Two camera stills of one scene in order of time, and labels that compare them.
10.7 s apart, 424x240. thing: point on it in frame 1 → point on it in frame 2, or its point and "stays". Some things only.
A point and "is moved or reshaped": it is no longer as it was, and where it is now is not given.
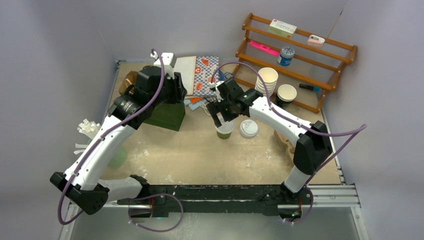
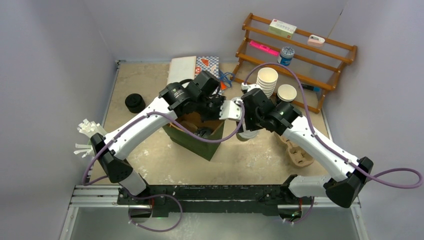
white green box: [282, 28] stays
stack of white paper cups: [270, 76] stays
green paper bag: [169, 116] is moved or reshaped
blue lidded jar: [285, 58] stays
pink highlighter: [274, 51] stays
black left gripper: [179, 91] → [219, 100]
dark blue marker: [309, 87] stays
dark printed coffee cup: [286, 94] stays
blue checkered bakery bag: [205, 68] stays
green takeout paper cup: [223, 136] → [240, 138]
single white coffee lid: [226, 127] → [247, 134]
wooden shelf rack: [286, 60] stays
